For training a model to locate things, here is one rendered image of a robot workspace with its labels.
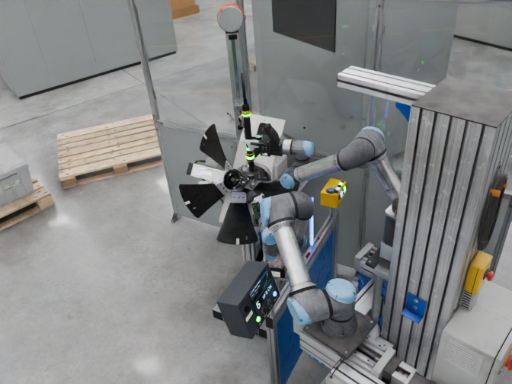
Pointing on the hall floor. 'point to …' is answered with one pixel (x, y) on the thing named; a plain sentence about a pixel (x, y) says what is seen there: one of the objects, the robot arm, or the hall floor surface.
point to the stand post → (249, 251)
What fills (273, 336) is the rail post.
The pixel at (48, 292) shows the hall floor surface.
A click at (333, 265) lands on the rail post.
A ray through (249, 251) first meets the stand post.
